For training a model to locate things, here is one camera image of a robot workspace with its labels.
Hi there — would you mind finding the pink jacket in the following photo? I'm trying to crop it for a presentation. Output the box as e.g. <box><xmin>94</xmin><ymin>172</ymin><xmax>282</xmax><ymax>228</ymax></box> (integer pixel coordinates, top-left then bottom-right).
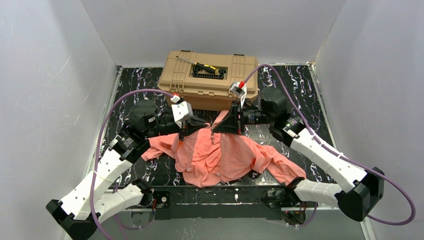
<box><xmin>141</xmin><ymin>110</ymin><xmax>306</xmax><ymax>188</ymax></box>

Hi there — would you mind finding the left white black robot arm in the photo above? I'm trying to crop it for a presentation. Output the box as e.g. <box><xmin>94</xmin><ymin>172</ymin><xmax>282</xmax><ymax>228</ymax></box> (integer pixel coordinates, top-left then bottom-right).
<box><xmin>46</xmin><ymin>100</ymin><xmax>207</xmax><ymax>240</ymax></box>

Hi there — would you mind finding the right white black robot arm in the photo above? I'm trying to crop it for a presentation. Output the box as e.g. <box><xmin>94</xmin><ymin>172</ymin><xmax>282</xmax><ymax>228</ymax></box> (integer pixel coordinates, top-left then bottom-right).
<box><xmin>212</xmin><ymin>87</ymin><xmax>384</xmax><ymax>222</ymax></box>

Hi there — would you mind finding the tan plastic toolbox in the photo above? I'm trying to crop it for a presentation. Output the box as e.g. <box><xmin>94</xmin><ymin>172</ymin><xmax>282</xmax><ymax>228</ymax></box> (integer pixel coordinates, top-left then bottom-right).
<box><xmin>157</xmin><ymin>50</ymin><xmax>259</xmax><ymax>112</ymax></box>

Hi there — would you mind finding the black yellow screwdriver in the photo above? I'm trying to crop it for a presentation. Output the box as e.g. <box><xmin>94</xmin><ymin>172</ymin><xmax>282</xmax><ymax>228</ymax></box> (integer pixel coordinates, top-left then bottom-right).
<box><xmin>175</xmin><ymin>55</ymin><xmax>218</xmax><ymax>74</ymax></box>

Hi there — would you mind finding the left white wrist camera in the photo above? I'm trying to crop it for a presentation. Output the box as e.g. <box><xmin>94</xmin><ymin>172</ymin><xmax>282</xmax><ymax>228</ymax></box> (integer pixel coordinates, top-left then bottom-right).
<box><xmin>170</xmin><ymin>93</ymin><xmax>194</xmax><ymax>129</ymax></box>

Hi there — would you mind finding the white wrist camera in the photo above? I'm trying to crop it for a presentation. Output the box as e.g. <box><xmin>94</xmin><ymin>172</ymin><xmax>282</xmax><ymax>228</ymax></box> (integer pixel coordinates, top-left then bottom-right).
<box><xmin>170</xmin><ymin>93</ymin><xmax>194</xmax><ymax>129</ymax></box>
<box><xmin>229</xmin><ymin>81</ymin><xmax>247</xmax><ymax>107</ymax></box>

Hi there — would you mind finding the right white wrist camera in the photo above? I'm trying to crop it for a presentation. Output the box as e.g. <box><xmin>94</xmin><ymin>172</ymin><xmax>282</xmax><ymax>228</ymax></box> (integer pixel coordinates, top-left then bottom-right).
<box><xmin>229</xmin><ymin>81</ymin><xmax>247</xmax><ymax>107</ymax></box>

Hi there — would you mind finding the black toolbox handle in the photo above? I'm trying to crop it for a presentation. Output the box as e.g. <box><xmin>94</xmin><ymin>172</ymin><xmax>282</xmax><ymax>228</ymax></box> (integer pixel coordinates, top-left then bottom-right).
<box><xmin>190</xmin><ymin>66</ymin><xmax>228</xmax><ymax>80</ymax></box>

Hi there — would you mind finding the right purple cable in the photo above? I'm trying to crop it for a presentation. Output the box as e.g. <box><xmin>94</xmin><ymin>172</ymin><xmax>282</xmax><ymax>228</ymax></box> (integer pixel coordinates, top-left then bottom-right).
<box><xmin>243</xmin><ymin>63</ymin><xmax>416</xmax><ymax>227</ymax></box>

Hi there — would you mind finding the purple cable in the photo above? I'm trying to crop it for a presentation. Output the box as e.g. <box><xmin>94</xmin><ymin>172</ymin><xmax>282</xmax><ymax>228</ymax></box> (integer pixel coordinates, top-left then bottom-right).
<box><xmin>243</xmin><ymin>63</ymin><xmax>416</xmax><ymax>227</ymax></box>
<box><xmin>90</xmin><ymin>88</ymin><xmax>176</xmax><ymax>240</ymax></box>

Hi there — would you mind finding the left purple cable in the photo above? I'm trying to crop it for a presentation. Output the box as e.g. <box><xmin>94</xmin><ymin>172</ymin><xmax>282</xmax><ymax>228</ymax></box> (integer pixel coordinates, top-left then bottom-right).
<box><xmin>90</xmin><ymin>88</ymin><xmax>176</xmax><ymax>240</ymax></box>

